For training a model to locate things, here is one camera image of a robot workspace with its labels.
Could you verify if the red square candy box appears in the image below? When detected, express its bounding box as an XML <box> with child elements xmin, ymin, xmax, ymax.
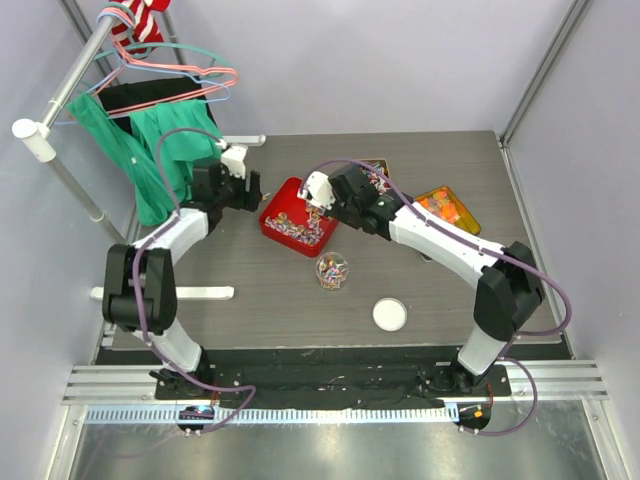
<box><xmin>259</xmin><ymin>177</ymin><xmax>338</xmax><ymax>258</ymax></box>

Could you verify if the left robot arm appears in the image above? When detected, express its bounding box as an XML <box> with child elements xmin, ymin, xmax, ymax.
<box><xmin>102</xmin><ymin>162</ymin><xmax>262</xmax><ymax>399</ymax></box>

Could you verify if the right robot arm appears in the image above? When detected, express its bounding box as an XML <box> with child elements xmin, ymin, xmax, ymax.
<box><xmin>303</xmin><ymin>164</ymin><xmax>545</xmax><ymax>395</ymax></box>

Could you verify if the gold rectangular tin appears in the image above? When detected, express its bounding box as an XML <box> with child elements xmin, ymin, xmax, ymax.
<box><xmin>361</xmin><ymin>158</ymin><xmax>391</xmax><ymax>194</ymax></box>

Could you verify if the white rack foot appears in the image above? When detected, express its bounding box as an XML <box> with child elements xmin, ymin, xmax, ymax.
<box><xmin>224</xmin><ymin>134</ymin><xmax>267</xmax><ymax>147</ymax></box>

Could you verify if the clear plastic round jar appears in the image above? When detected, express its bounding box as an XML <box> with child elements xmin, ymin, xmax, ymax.
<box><xmin>315</xmin><ymin>252</ymin><xmax>349</xmax><ymax>290</ymax></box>

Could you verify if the green cloth garment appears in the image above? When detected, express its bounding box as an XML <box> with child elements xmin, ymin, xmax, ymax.
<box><xmin>68</xmin><ymin>94</ymin><xmax>221</xmax><ymax>227</ymax></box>

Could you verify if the white flat bar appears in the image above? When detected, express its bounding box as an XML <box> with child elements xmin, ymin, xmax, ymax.
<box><xmin>90</xmin><ymin>285</ymin><xmax>235</xmax><ymax>302</ymax></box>

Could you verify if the white round jar lid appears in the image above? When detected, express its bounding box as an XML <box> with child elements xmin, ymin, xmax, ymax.
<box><xmin>372</xmin><ymin>298</ymin><xmax>408</xmax><ymax>332</ymax></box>

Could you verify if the black garment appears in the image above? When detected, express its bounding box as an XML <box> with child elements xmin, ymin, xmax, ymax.
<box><xmin>98</xmin><ymin>76</ymin><xmax>203</xmax><ymax>111</ymax></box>

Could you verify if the blue clothes hanger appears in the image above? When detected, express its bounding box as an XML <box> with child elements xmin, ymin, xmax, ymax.
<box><xmin>53</xmin><ymin>10</ymin><xmax>232</xmax><ymax>126</ymax></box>

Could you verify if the pink clothes hanger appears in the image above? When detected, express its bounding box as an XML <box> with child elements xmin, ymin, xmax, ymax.
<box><xmin>90</xmin><ymin>1</ymin><xmax>239</xmax><ymax>118</ymax></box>

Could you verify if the green clothes hanger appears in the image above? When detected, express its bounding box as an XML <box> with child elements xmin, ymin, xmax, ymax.
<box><xmin>93</xmin><ymin>42</ymin><xmax>237</xmax><ymax>77</ymax></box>

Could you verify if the red white striped garment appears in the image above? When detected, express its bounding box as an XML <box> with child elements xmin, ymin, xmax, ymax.
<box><xmin>111</xmin><ymin>0</ymin><xmax>171</xmax><ymax>46</ymax></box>

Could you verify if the metal clothes rack pole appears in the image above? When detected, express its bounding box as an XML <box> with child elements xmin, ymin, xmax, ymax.
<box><xmin>11</xmin><ymin>0</ymin><xmax>132</xmax><ymax>250</ymax></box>

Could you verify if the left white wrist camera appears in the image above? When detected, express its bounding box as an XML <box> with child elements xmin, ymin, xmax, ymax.
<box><xmin>218</xmin><ymin>142</ymin><xmax>248</xmax><ymax>180</ymax></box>

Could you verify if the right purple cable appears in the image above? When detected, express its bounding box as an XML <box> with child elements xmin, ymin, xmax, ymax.
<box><xmin>299</xmin><ymin>158</ymin><xmax>573</xmax><ymax>436</ymax></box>

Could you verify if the purple cable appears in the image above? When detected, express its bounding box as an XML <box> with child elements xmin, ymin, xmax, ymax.
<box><xmin>299</xmin><ymin>158</ymin><xmax>573</xmax><ymax>436</ymax></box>
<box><xmin>133</xmin><ymin>127</ymin><xmax>257</xmax><ymax>434</ymax></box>

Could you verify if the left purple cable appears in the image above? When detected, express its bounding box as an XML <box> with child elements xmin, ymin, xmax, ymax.
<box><xmin>133</xmin><ymin>127</ymin><xmax>257</xmax><ymax>434</ymax></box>

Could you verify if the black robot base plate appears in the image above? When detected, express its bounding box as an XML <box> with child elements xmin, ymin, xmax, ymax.
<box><xmin>95</xmin><ymin>340</ymin><xmax>571</xmax><ymax>390</ymax></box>

